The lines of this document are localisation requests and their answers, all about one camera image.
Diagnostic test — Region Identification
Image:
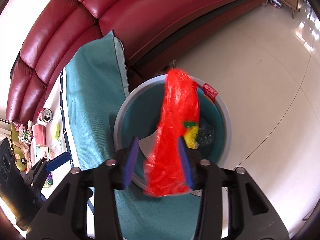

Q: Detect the teal striped tablecloth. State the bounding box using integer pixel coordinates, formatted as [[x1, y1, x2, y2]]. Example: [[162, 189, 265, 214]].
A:
[[60, 32, 200, 239]]

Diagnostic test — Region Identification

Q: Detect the black speaker box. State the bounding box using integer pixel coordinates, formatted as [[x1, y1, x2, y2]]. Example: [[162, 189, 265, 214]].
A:
[[0, 138, 37, 231]]

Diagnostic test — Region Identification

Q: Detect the red plastic bag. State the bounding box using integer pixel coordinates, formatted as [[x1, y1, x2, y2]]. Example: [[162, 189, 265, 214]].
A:
[[144, 69, 200, 197]]

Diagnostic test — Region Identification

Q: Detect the glitter filled clear jar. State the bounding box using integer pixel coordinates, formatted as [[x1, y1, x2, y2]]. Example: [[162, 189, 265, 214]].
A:
[[18, 126, 33, 145]]

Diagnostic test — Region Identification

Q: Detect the dark red leather sofa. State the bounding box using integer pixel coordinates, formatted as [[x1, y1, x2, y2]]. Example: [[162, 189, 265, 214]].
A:
[[5, 0, 267, 123]]

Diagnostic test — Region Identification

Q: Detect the small ball on floor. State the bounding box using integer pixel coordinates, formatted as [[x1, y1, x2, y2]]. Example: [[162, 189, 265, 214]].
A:
[[269, 0, 283, 8]]

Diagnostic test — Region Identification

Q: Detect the plush toy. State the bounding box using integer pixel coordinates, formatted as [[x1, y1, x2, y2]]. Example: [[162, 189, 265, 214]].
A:
[[10, 120, 33, 173]]

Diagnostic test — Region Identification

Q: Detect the red cola can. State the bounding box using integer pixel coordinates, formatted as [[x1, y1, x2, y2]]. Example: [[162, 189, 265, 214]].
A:
[[37, 108, 53, 123]]

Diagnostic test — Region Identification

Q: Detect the pink paper cup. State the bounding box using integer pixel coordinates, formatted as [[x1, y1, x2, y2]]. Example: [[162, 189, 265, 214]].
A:
[[32, 124, 46, 147]]

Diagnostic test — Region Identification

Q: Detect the yellow green wrapper in bin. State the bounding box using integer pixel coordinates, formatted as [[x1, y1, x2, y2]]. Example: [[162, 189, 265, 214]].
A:
[[183, 121, 199, 150]]

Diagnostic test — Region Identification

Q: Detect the teal round trash bin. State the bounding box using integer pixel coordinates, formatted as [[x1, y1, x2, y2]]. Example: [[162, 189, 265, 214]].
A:
[[113, 75, 232, 189]]

